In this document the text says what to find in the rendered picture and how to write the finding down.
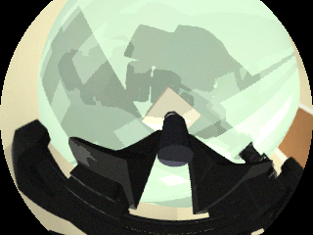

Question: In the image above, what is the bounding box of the dark grey cylinder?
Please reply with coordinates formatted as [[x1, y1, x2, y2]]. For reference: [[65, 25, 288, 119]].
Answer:
[[156, 114, 193, 167]]

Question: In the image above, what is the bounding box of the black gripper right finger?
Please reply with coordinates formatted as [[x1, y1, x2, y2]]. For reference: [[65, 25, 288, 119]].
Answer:
[[188, 134, 274, 215]]

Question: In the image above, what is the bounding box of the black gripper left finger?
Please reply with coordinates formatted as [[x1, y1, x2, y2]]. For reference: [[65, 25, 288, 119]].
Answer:
[[68, 129, 161, 211]]

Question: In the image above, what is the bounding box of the beige square block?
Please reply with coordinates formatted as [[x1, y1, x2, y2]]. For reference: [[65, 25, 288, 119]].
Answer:
[[142, 85, 201, 130]]

